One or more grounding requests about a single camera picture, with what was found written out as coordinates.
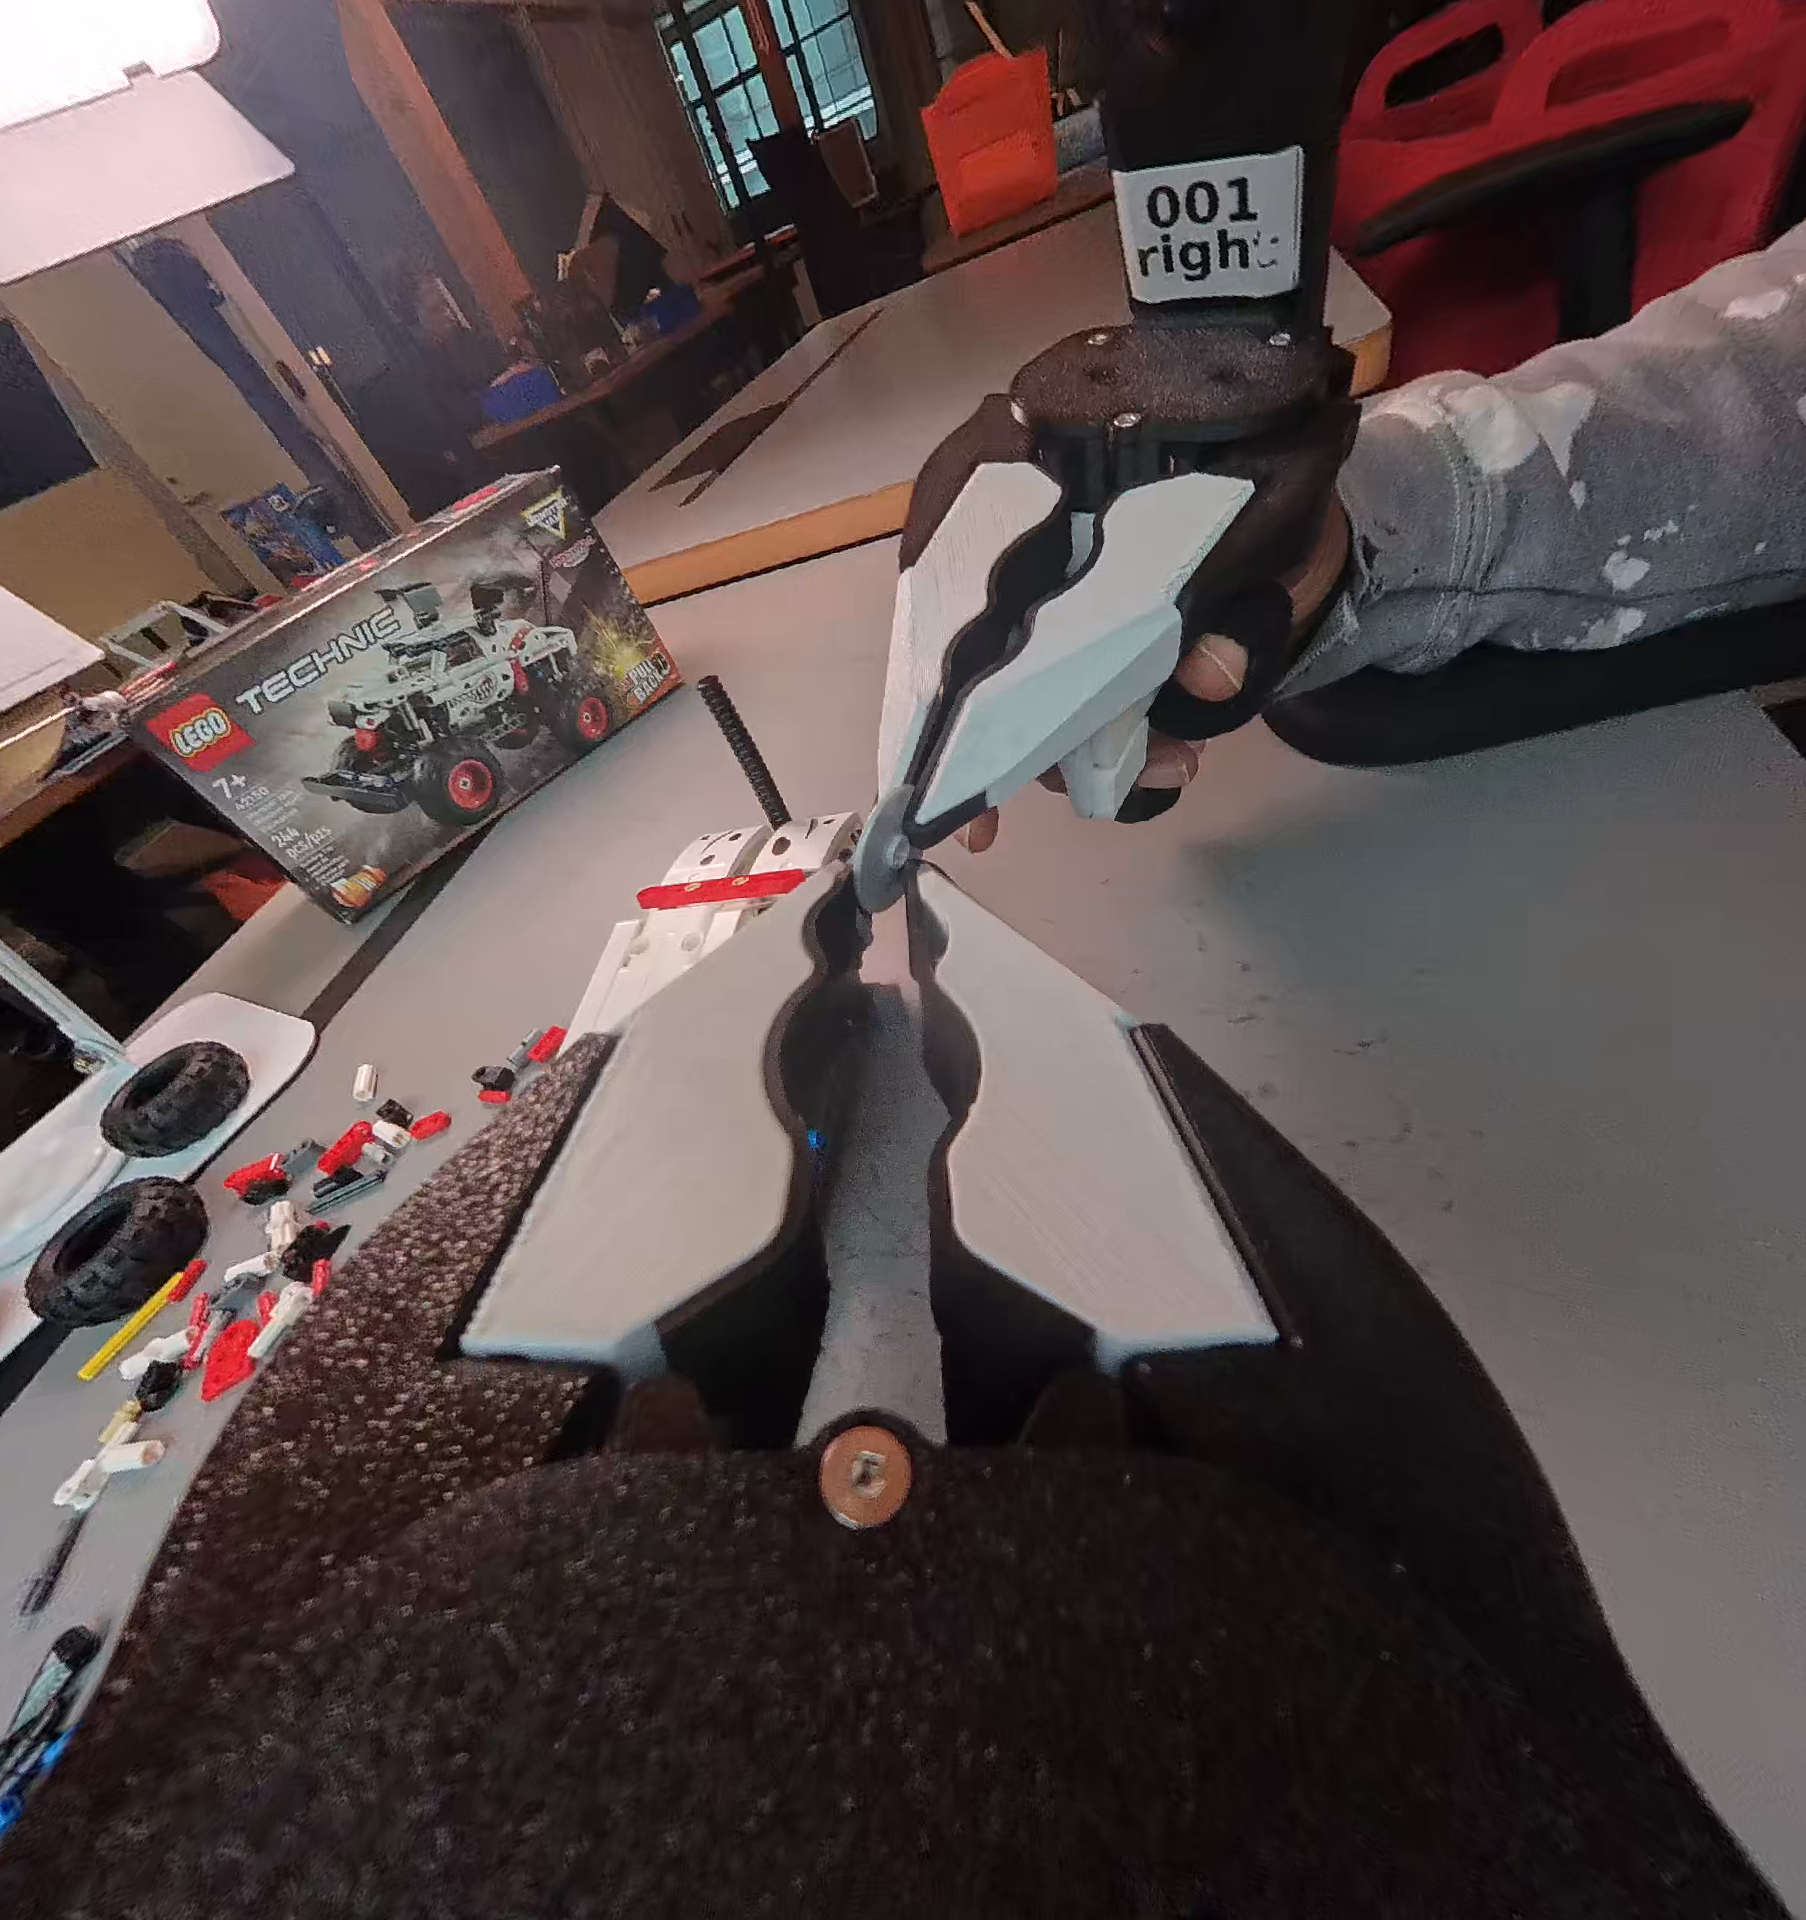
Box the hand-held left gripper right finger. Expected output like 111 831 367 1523
904 874 1284 1446

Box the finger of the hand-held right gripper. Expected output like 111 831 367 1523
874 458 1084 819
902 473 1266 844

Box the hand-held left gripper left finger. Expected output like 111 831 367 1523
459 867 864 1441

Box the white black toy truck chassis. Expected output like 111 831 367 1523
567 675 868 1052

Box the grey round toy disc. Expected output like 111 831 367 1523
852 804 928 912

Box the person's right forearm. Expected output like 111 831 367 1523
1264 187 1806 768

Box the grey desk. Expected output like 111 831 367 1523
0 533 1806 1920

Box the person's right hand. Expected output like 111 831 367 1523
964 501 1354 856

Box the wood-edged grey table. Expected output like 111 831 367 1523
595 202 1392 602

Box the orange crate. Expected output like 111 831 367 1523
921 47 1062 240

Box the white book stand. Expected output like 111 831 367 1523
0 705 321 1298

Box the pile of red white parts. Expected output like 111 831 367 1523
49 1020 569 1508

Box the red chair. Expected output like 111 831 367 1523
1329 0 1806 385

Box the black toy tyre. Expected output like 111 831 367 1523
26 1177 212 1326
100 1042 251 1156

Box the window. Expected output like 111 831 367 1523
663 0 868 212

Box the yellow toy axle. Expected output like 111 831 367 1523
77 1267 191 1382

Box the printed toy truck box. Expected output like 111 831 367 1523
123 469 685 923

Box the open instruction booklet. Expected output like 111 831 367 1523
0 547 106 747

